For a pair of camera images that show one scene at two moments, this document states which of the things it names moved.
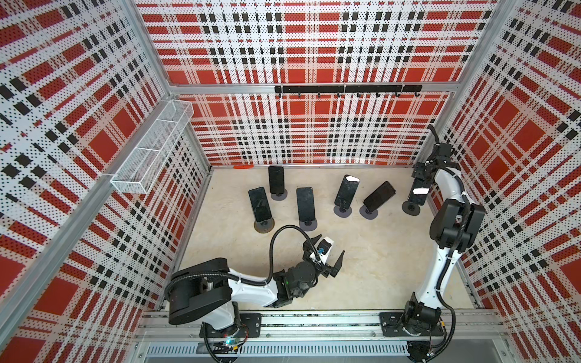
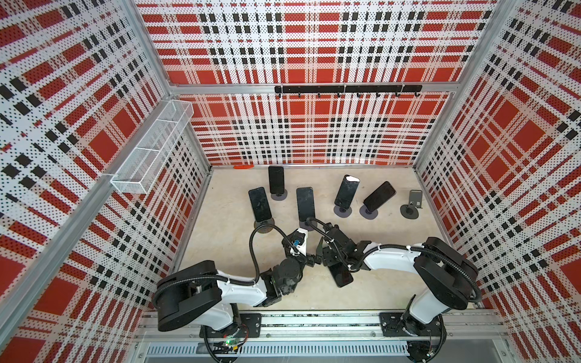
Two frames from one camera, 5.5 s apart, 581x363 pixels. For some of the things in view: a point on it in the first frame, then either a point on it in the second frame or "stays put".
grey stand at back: [279, 197] stays put
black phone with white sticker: [419, 191] to [341, 274]
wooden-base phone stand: [265, 226] stays put
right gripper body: [422, 170] to [330, 258]
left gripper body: [324, 271] to [309, 259]
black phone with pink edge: [347, 190] stays put
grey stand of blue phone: [365, 213] stays put
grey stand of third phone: [342, 212] stays put
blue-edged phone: [382, 193] stays put
